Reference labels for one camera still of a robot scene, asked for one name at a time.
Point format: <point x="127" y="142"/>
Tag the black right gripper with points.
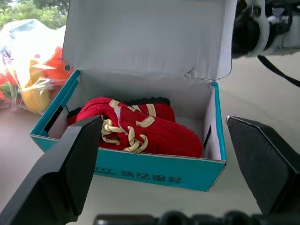
<point x="243" y="30"/>

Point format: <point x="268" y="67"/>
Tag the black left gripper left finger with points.
<point x="61" y="168"/>

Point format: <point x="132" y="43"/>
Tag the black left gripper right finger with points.
<point x="269" y="168"/>

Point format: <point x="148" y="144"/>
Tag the red shoe with cream laces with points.
<point x="168" y="136"/>
<point x="98" y="107"/>

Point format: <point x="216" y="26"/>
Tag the blue cardboard box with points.
<point x="150" y="47"/>

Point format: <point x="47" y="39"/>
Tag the clear bag of plush toys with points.
<point x="32" y="70"/>

